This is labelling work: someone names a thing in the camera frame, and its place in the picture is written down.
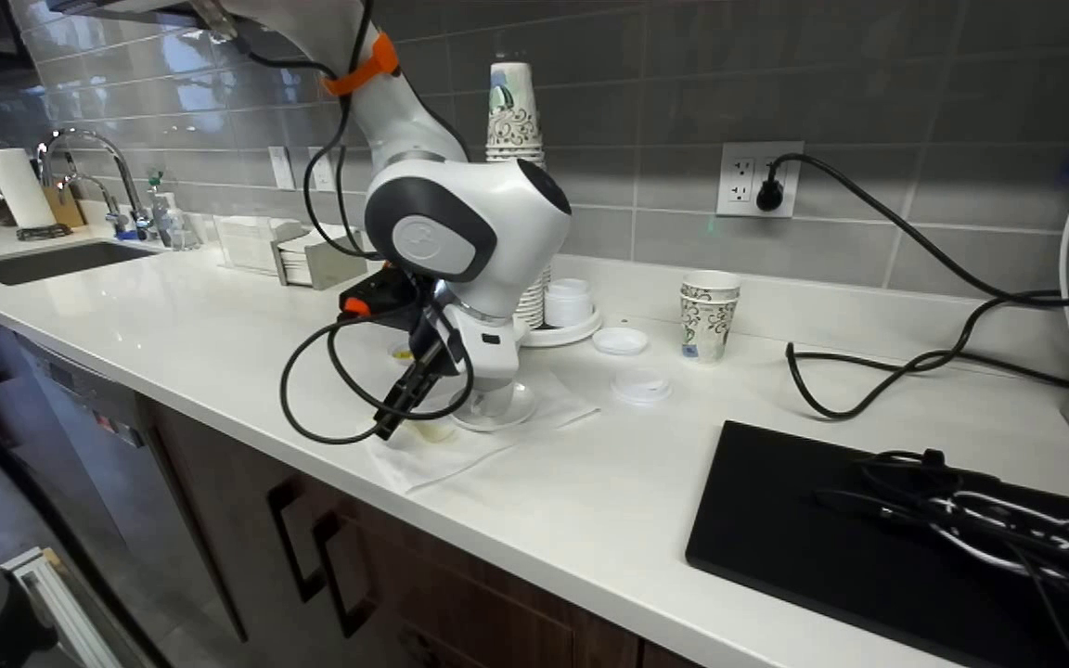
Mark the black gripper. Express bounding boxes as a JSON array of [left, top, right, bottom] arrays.
[[363, 262, 468, 445]]

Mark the white serviette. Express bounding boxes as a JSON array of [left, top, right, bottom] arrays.
[[363, 366, 605, 499]]

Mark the tall patterned paper cup stack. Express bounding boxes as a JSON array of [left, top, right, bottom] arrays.
[[482, 56, 550, 172]]

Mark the single patterned paper cup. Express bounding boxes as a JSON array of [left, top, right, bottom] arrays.
[[677, 266, 746, 366]]

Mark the white plate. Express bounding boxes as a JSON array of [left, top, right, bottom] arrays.
[[515, 307, 608, 351]]

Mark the metal napkin dispenser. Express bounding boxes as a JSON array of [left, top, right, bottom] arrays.
[[270, 218, 375, 293]]

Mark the small white lid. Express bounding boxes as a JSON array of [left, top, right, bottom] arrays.
[[592, 322, 652, 361]]

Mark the clear acrylic holder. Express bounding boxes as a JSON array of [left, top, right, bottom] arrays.
[[208, 213, 287, 278]]

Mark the brown wooden cabinet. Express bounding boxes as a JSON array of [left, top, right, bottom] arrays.
[[149, 402, 699, 668]]

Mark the clear soap bottle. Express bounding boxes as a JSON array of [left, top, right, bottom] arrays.
[[146, 168, 202, 254]]

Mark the chrome faucet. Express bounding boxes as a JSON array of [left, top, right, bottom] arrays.
[[33, 124, 154, 241]]

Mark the stainless dishwasher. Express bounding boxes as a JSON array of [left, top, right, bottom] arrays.
[[0, 293, 242, 668]]

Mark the dark kitchen sink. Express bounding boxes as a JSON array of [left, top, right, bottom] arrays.
[[0, 236, 160, 291]]

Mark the brown bottle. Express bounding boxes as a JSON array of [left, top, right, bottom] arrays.
[[45, 176, 89, 233]]

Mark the white board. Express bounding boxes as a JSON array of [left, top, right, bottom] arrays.
[[0, 146, 59, 233]]

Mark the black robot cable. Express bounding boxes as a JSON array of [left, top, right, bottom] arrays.
[[278, 0, 479, 450]]

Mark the black cabinet handle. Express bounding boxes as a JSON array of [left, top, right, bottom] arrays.
[[312, 507, 380, 643], [268, 475, 328, 604]]

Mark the white wall outlet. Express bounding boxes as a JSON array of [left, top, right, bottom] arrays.
[[716, 136, 810, 223]]

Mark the black power cable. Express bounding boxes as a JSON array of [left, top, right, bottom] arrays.
[[755, 149, 1069, 424]]

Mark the black cable bundle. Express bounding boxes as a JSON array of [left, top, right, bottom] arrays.
[[815, 445, 1069, 668]]

